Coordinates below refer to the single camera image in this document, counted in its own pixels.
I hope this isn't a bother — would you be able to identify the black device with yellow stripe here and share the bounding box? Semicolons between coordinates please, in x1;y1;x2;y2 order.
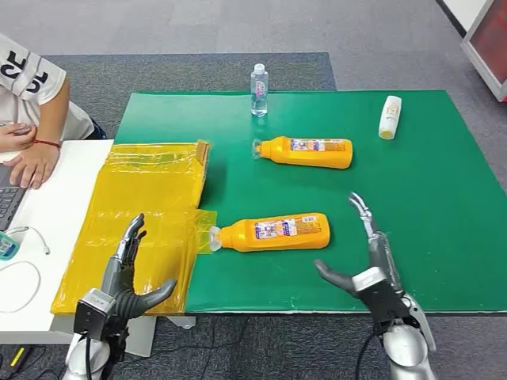
0;343;35;376

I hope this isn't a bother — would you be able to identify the orange bottle with clear cap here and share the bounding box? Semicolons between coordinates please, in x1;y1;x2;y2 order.
252;135;354;170
209;212;331;254

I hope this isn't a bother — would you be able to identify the thin white cable loop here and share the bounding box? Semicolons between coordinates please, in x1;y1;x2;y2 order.
0;260;42;314

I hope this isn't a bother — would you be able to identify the clear water bottle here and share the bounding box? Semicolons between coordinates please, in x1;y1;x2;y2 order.
250;63;269;117

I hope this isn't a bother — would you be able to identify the pale table foot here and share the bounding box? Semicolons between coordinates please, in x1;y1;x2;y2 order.
166;314;196;330

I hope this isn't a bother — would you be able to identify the yellow plastic sheet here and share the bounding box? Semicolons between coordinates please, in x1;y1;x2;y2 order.
50;139;218;317

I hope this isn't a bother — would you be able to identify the white cable with plug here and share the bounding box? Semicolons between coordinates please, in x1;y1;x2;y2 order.
5;226;51;257

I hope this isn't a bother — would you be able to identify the red board with white frame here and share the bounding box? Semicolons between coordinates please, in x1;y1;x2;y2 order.
460;0;507;103

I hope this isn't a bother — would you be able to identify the white cream bottle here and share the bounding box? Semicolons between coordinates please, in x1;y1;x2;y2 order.
378;95;403;141

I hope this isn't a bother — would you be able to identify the dark laptop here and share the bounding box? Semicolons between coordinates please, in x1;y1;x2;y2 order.
0;162;29;233

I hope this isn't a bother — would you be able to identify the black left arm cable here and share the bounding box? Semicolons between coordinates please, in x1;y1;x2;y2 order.
84;335;94;380

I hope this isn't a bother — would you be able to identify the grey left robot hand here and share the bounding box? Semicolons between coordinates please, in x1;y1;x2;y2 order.
99;212;178;336

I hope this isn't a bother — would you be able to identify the person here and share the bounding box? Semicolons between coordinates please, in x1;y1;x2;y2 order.
0;32;107;191

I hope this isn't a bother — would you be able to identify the person's right hand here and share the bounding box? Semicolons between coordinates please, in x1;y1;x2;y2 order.
0;122;39;153

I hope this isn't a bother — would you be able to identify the person's left hand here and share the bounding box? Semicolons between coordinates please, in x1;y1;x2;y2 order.
2;142;61;191

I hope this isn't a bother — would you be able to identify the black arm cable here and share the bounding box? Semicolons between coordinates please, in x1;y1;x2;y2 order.
84;335;94;380
354;324;383;380

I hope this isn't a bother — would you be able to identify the black floor cable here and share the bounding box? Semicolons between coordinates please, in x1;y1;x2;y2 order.
150;317;254;380

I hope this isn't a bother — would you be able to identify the green table mat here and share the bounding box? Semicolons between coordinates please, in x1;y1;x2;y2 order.
113;89;507;316

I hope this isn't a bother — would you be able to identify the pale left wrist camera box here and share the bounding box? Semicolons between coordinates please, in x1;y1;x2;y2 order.
73;287;116;342

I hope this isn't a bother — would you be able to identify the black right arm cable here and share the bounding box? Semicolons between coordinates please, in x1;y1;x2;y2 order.
354;324;383;380

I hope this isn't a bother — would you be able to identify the teal handheld device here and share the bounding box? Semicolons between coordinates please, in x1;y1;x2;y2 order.
0;230;20;262

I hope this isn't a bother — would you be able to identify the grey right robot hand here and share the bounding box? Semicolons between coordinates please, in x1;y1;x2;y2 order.
314;192;405;324

